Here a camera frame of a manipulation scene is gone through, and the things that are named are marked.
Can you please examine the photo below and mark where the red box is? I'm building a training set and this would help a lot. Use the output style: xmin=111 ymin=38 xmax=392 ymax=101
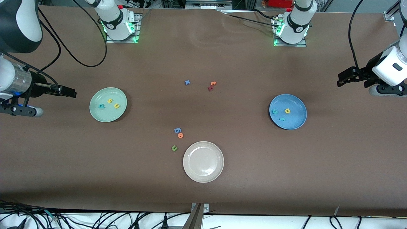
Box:
xmin=268 ymin=0 xmax=293 ymax=8

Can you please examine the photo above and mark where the aluminium table edge bracket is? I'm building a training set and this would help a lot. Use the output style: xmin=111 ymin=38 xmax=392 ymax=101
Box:
xmin=182 ymin=203 xmax=210 ymax=229

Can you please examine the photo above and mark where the beige plate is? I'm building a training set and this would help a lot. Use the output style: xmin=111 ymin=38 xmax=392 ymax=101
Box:
xmin=183 ymin=141 xmax=224 ymax=183

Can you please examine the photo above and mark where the aluminium frame corner profile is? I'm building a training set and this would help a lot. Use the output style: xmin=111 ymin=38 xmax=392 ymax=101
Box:
xmin=383 ymin=0 xmax=407 ymax=22

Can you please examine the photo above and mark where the grey equipment box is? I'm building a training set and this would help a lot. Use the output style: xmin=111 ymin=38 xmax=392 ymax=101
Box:
xmin=185 ymin=0 xmax=233 ymax=10

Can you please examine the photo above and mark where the blue plate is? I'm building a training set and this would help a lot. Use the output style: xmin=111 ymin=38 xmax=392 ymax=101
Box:
xmin=269 ymin=94 xmax=307 ymax=130

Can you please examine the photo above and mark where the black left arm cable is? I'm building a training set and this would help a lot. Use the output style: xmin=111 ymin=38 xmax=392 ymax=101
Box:
xmin=348 ymin=0 xmax=364 ymax=72

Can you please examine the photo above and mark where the black floor cable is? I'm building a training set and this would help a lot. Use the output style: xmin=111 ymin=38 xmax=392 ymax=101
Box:
xmin=0 ymin=202 xmax=64 ymax=229
xmin=92 ymin=212 xmax=153 ymax=229
xmin=329 ymin=216 xmax=363 ymax=229

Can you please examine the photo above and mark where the brown table cover sheet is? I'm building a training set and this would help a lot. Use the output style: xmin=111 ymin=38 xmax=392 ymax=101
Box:
xmin=0 ymin=5 xmax=407 ymax=217

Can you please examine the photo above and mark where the black base power cable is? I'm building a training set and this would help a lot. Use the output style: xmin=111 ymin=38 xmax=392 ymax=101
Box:
xmin=223 ymin=13 xmax=277 ymax=27
xmin=253 ymin=9 xmax=277 ymax=19

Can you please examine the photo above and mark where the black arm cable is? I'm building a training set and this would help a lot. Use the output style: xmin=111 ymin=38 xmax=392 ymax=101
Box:
xmin=348 ymin=0 xmax=364 ymax=72
xmin=35 ymin=0 xmax=107 ymax=88

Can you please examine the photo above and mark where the light green plate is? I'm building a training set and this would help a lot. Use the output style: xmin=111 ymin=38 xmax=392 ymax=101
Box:
xmin=89 ymin=87 xmax=128 ymax=123

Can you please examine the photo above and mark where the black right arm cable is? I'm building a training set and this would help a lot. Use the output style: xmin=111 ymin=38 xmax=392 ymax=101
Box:
xmin=35 ymin=0 xmax=107 ymax=88

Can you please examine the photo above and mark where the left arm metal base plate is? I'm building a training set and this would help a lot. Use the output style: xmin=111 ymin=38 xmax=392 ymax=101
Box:
xmin=272 ymin=16 xmax=307 ymax=47

